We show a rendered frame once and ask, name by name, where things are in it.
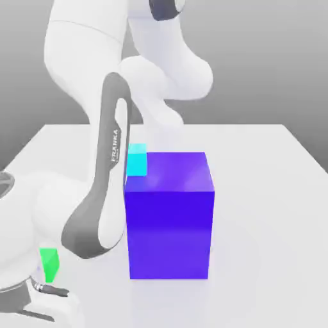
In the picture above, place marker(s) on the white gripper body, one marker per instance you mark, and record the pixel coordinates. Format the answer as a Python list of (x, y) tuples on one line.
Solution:
[(65, 313)]

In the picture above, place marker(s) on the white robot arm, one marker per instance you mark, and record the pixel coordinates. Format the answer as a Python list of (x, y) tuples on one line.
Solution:
[(77, 77)]

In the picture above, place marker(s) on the small green cube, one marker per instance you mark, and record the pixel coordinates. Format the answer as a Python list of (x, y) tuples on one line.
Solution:
[(51, 266)]

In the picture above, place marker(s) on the small cyan cube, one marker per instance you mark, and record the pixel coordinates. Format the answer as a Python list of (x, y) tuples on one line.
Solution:
[(137, 164)]

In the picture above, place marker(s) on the large blue box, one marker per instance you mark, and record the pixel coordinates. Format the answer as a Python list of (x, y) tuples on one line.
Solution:
[(169, 230)]

